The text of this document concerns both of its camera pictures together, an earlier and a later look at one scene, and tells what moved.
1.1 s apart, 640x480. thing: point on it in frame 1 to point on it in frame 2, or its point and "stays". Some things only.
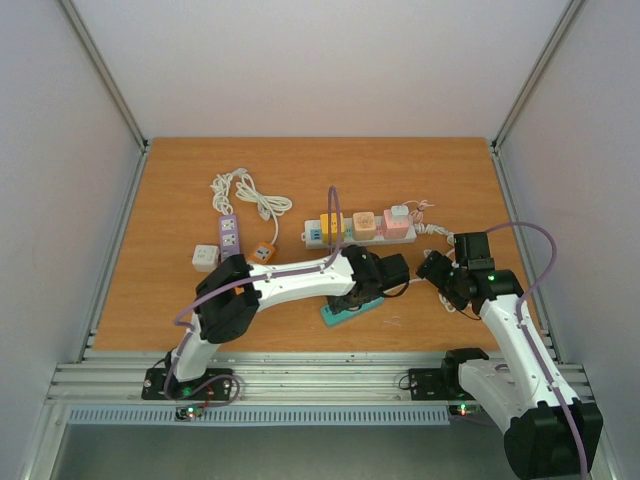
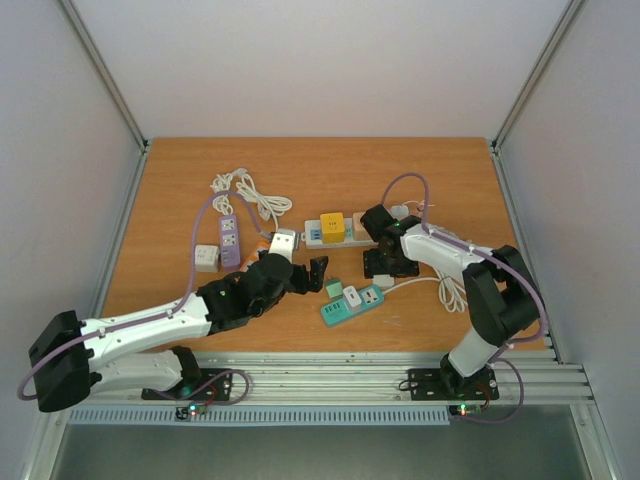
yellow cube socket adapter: x=324 y=219 stays
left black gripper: x=338 y=304 to x=316 y=277
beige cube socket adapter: x=364 y=224 stays
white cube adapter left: x=205 y=257 stays
